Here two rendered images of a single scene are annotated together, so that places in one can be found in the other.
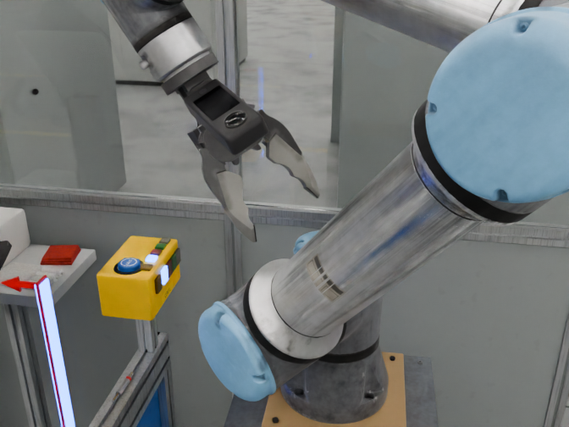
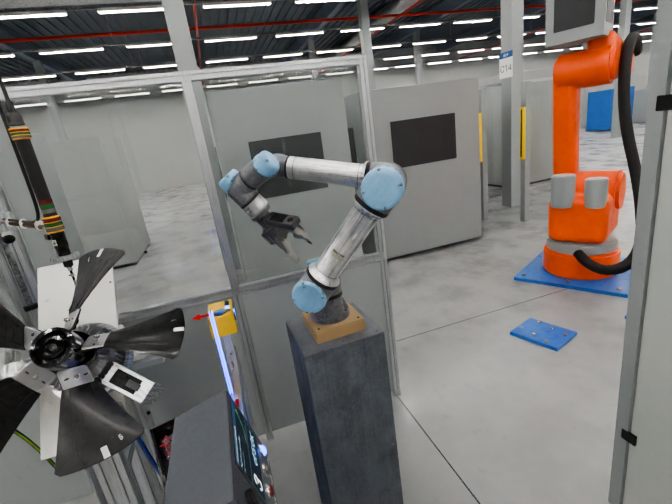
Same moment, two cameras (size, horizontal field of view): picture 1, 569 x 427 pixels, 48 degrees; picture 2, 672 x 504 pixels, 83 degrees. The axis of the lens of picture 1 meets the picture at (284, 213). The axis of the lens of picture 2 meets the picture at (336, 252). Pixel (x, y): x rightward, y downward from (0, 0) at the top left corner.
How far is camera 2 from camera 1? 0.68 m
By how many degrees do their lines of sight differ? 25
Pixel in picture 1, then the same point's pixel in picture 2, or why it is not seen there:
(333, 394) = (335, 311)
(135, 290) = (227, 320)
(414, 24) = (335, 179)
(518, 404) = not seen: hidden behind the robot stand
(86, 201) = (156, 309)
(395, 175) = (353, 215)
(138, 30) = (245, 200)
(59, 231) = not seen: hidden behind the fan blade
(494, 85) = (376, 183)
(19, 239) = not seen: hidden behind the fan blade
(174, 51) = (259, 204)
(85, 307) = (164, 369)
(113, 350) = (184, 387)
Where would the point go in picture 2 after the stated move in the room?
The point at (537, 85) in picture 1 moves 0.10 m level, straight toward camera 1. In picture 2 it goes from (385, 181) to (395, 185)
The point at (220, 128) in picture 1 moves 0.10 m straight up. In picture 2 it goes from (286, 223) to (281, 191)
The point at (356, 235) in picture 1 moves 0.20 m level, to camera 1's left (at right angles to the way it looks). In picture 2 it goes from (346, 236) to (283, 253)
